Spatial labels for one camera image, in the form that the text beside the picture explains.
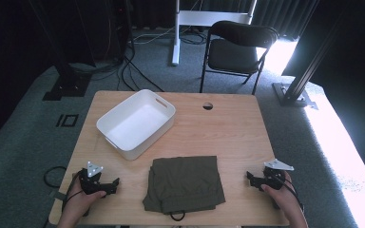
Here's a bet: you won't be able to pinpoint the black aluminium profile stand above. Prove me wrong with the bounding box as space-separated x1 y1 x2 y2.
272 9 346 108

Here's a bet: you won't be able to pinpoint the folded olive green pants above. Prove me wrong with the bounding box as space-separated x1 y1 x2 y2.
142 155 227 222

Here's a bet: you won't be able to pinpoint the white metal desk frame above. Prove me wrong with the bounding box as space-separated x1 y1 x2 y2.
171 0 259 67

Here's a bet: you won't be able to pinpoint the person's left hand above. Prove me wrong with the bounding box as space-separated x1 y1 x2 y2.
60 189 107 223

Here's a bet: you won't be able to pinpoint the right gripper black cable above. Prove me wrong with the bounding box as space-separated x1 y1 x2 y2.
274 172 305 213

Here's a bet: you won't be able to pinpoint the dark curtain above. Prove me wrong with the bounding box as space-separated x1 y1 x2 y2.
199 0 318 40

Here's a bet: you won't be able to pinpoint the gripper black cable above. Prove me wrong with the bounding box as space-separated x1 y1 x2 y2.
274 172 305 213
61 171 85 213

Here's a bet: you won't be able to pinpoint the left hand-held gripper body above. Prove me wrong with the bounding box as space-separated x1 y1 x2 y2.
78 161 112 196

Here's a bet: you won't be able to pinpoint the white plastic bin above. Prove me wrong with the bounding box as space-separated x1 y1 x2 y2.
95 88 177 162

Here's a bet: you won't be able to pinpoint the person's right hand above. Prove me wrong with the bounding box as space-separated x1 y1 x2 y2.
260 171 304 217

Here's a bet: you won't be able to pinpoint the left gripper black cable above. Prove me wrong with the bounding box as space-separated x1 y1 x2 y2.
61 171 85 213

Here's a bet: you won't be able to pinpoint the black floor cables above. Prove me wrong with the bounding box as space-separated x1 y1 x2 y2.
89 47 165 93

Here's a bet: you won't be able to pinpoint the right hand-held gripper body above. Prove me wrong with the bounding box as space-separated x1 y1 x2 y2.
259 158 296 192

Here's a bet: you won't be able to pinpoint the black folding chair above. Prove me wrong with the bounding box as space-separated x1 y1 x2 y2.
199 20 280 96

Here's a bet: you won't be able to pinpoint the white floor cable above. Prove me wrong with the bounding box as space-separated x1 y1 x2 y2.
132 26 176 46

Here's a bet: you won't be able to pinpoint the black metal stand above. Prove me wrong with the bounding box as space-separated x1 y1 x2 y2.
28 0 93 102

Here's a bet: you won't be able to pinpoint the black cable loop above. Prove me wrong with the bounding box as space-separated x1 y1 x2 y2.
43 165 67 189

